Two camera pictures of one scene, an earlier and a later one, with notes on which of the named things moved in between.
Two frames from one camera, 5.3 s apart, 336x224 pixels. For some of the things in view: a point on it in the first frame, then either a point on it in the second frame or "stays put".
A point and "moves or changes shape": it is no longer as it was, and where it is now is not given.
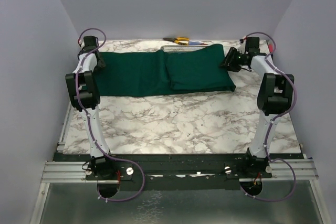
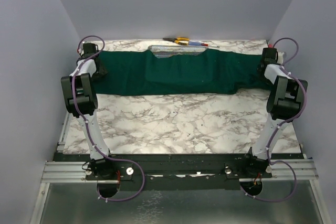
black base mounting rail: [176, 171] stays put
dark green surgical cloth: [181, 70] moves or changes shape
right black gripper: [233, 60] → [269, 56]
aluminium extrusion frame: [60, 172] stays put
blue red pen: [196, 43] stays put
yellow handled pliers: [181, 41] stays put
